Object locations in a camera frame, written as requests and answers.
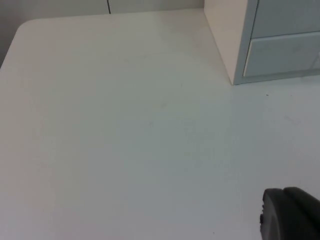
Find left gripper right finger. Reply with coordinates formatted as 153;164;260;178
282;186;320;240

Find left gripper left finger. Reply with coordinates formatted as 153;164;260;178
259;188;305;240

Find small grey chest of drawers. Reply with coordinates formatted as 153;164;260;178
203;0;320;86

